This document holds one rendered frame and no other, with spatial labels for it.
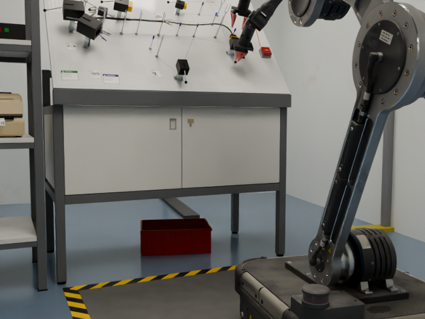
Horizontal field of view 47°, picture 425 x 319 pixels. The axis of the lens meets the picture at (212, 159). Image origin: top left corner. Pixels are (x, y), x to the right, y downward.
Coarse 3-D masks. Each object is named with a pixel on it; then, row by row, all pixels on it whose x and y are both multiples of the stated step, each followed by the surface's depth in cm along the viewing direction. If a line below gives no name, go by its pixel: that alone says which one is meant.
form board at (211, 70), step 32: (96, 0) 247; (160, 0) 263; (192, 0) 272; (224, 0) 282; (64, 32) 227; (128, 32) 241; (160, 32) 248; (192, 32) 256; (224, 32) 264; (256, 32) 274; (64, 64) 216; (96, 64) 222; (128, 64) 228; (160, 64) 235; (192, 64) 242; (224, 64) 250; (256, 64) 258
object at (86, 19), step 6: (72, 18) 218; (78, 18) 217; (84, 18) 216; (90, 18) 216; (78, 24) 215; (84, 24) 213; (90, 24) 214; (96, 24) 216; (78, 30) 217; (84, 30) 216; (90, 30) 215; (96, 30) 215; (90, 36) 217; (96, 36) 219; (84, 42) 224
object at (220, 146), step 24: (192, 120) 235; (216, 120) 241; (240, 120) 246; (264, 120) 251; (192, 144) 237; (216, 144) 242; (240, 144) 247; (264, 144) 253; (192, 168) 238; (216, 168) 243; (240, 168) 248; (264, 168) 254
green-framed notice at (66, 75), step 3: (63, 72) 213; (66, 72) 213; (69, 72) 214; (72, 72) 214; (75, 72) 215; (63, 75) 212; (66, 75) 212; (69, 75) 213; (72, 75) 213; (75, 75) 214; (63, 78) 211; (66, 78) 211; (69, 78) 212; (72, 78) 212; (75, 78) 213; (78, 78) 213
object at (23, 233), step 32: (32, 0) 199; (32, 32) 200; (32, 64) 201; (32, 96) 244; (32, 128) 245; (32, 160) 246; (32, 192) 247; (0, 224) 230; (32, 224) 230; (32, 256) 250
